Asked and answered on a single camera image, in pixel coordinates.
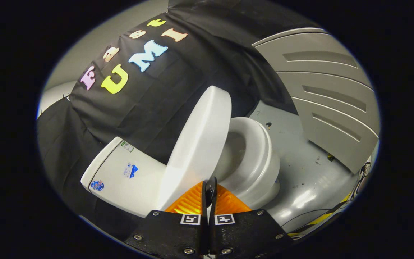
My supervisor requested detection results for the white toilet lid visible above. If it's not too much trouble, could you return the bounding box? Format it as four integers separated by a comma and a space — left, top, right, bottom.
156, 86, 232, 213

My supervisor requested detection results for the yellow black floor tape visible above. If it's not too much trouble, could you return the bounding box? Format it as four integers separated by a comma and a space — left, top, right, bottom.
288, 191, 355, 238

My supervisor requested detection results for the white toilet seat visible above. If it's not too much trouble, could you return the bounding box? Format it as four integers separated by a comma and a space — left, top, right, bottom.
214, 117, 280, 196

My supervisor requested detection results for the white cabinet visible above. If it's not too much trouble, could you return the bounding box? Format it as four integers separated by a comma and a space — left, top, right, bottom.
252, 28, 380, 174

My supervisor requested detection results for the white toilet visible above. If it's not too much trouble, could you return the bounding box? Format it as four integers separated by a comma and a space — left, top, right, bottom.
80, 117, 280, 218

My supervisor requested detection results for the black backdrop cloth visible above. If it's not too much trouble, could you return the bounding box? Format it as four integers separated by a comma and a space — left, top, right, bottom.
36, 0, 322, 241

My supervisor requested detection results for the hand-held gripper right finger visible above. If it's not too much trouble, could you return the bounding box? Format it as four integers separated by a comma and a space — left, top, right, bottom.
207, 182, 294, 258

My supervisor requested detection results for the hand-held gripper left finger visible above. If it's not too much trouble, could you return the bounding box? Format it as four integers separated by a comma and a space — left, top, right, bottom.
124, 181, 209, 258

